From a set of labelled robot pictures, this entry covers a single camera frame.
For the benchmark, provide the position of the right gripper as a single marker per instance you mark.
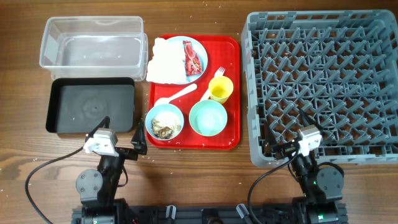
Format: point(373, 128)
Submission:
point(283, 149)

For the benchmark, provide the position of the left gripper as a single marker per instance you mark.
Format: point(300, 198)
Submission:
point(138, 142)

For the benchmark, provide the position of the light blue bowl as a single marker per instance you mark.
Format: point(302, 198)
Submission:
point(156, 110)

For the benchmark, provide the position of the cream plastic spoon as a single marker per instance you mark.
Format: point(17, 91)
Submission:
point(182, 92)

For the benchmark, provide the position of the white napkin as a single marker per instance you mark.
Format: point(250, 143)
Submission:
point(167, 65)

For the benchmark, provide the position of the yellow plastic cup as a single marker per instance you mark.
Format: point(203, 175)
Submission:
point(220, 88)

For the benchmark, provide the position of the mint green bowl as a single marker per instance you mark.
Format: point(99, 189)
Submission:
point(208, 118)

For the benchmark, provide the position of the pink plastic fork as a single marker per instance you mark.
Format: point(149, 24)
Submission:
point(218, 73)

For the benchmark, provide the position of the red snack wrapper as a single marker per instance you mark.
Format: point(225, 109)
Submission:
point(192, 60)

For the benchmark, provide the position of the light blue plate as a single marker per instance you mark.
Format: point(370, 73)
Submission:
point(200, 50)

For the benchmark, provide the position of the rice and food scraps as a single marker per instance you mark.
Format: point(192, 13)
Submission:
point(166, 125)

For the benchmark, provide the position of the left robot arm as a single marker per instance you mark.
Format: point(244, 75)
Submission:
point(97, 187)

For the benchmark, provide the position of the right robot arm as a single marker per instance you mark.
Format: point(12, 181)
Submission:
point(321, 183)

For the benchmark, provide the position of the black food waste tray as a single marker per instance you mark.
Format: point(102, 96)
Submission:
point(78, 105)

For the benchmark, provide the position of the grey dishwasher rack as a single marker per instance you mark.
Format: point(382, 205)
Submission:
point(338, 67)

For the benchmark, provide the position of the clear plastic waste bin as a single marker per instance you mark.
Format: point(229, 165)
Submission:
point(95, 46)

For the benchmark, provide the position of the red serving tray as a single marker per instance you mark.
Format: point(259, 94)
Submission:
point(222, 51)

